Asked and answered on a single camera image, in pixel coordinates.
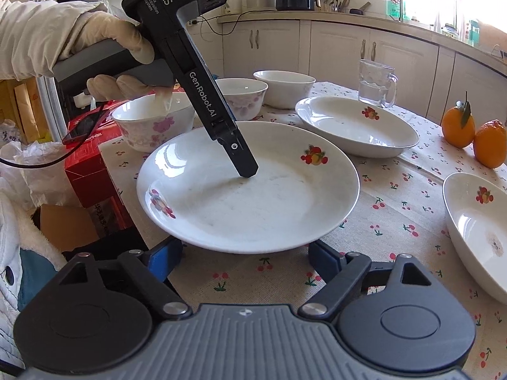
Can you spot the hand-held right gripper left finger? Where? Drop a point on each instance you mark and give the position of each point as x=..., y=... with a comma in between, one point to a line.
x=168, y=255

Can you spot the red printed carton box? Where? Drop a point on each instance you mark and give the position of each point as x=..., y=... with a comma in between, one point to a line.
x=87, y=182

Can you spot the person's left hand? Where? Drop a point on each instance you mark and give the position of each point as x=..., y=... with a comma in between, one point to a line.
x=115, y=29

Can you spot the orange without leaf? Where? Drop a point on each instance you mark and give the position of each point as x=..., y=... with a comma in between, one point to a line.
x=491, y=144

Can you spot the black smartphone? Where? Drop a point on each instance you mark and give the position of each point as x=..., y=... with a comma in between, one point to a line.
x=85, y=124

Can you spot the brown cardboard box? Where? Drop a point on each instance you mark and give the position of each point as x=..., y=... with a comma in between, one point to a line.
x=67, y=225

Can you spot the white bowl with pink flowers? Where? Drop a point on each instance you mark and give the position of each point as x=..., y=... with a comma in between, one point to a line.
x=245, y=101
x=146, y=126

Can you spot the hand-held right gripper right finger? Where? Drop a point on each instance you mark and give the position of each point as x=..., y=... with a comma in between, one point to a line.
x=324, y=259

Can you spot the orange with green leaf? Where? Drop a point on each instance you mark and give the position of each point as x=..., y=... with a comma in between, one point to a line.
x=457, y=126

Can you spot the person's white fleece clothing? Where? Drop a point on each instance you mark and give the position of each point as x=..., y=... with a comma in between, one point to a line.
x=16, y=245

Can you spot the chrome kitchen faucet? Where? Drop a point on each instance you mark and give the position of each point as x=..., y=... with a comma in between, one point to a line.
x=401, y=8

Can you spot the clear glass mug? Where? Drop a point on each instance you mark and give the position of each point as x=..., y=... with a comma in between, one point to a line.
x=372, y=87

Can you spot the plain white bowl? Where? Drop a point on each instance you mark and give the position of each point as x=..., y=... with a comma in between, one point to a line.
x=283, y=91

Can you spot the cherry print tablecloth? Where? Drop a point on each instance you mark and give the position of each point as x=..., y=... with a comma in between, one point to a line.
x=396, y=206

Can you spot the white plastic bag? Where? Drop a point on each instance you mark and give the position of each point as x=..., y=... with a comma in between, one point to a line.
x=35, y=166

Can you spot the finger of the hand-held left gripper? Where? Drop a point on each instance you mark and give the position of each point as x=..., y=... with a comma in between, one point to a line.
x=241, y=158

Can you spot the beige kitchen countertop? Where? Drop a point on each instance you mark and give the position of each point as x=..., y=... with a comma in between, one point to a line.
x=277, y=16

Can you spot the small black pan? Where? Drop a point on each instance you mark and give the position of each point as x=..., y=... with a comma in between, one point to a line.
x=356, y=11

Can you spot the green dish soap bottle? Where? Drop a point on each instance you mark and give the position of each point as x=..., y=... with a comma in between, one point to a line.
x=394, y=12

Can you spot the white kitchen cabinets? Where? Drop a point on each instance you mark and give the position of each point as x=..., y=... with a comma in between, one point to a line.
x=336, y=55

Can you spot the white plate with fruit print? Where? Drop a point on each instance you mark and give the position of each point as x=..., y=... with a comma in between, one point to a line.
x=257, y=213
x=348, y=130
x=475, y=221

